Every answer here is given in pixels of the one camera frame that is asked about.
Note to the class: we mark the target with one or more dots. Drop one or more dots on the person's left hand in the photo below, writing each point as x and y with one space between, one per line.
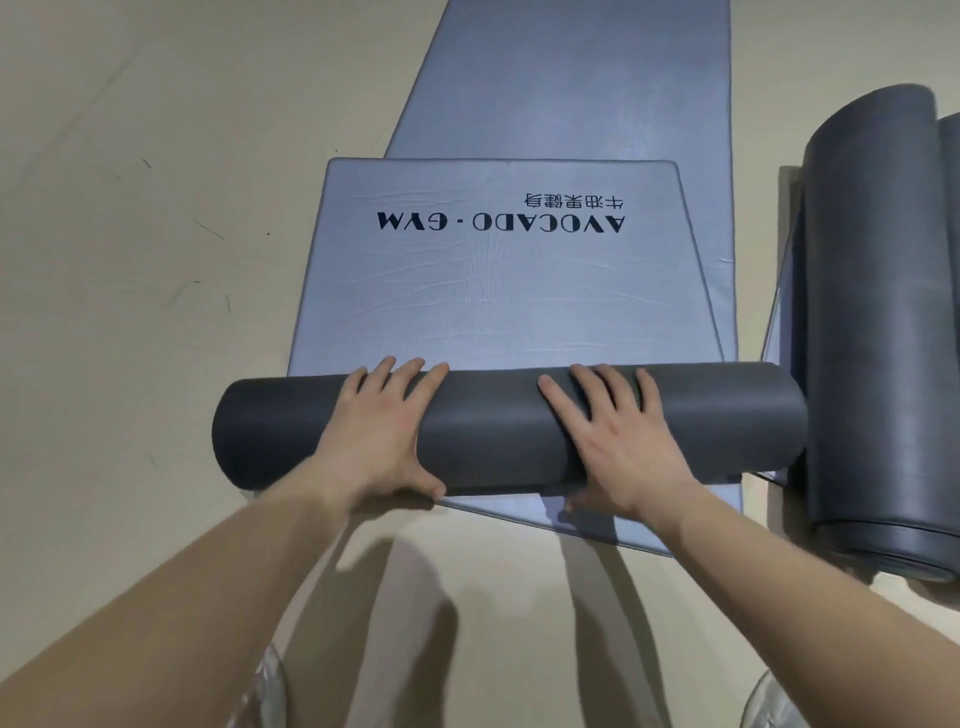
371 442

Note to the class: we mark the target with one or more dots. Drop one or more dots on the person's right hand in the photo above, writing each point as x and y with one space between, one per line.
622 457

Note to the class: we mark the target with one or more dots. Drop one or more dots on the person's left thumb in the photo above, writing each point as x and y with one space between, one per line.
429 480

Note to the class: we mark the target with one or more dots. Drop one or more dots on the person's right little finger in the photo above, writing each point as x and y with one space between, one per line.
651 394

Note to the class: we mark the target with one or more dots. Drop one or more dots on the person's right thumb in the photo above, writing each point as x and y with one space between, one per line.
581 502

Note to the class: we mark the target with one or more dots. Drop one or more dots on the person's left middle finger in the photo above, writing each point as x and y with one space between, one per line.
408 384

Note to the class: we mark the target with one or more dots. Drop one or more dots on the person's right middle finger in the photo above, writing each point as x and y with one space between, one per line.
592 391

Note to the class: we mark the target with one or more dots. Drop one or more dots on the person's left little finger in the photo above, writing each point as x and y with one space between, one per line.
358 384

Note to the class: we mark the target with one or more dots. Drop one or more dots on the grey printed exercise mat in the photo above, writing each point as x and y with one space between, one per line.
510 285

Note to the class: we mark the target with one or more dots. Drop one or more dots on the person's left forearm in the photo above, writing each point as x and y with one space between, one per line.
172 600

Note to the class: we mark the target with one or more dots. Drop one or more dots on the person's right forearm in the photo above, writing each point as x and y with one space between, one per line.
810 622

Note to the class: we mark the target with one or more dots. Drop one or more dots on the dark grey rolled mat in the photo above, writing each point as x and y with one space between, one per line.
877 315

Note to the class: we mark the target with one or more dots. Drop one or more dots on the blue-grey flat exercise mat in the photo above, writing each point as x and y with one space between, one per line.
570 82

